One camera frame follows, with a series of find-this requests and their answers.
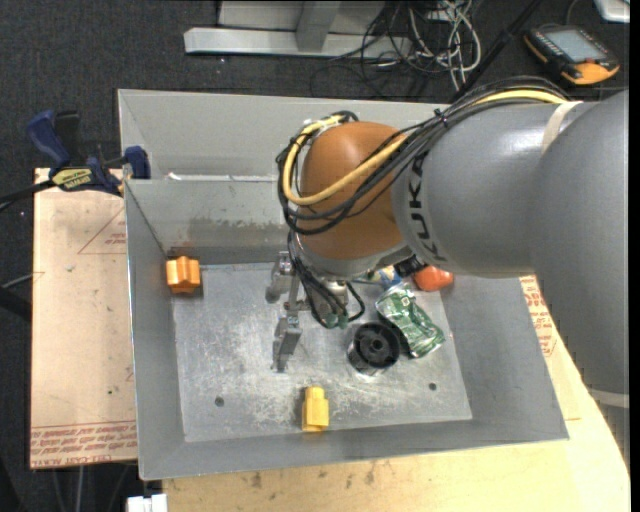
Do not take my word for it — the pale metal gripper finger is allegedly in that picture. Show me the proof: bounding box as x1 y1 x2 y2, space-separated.
277 326 304 375
271 317 290 370

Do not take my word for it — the grey metal bin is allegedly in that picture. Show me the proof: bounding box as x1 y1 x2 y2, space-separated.
117 88 571 481

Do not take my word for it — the yellow block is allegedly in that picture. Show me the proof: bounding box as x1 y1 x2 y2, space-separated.
300 385 332 433

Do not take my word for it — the black round spool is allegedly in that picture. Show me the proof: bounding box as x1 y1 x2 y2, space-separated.
345 321 403 377

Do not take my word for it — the orange-red rounded thing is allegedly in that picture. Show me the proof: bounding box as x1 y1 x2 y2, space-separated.
411 264 455 293

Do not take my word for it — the orange cross-shaped block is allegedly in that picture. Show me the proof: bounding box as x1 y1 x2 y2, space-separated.
165 255 203 296

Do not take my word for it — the brown cardboard board, red print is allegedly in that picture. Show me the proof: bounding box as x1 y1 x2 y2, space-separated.
29 167 584 471

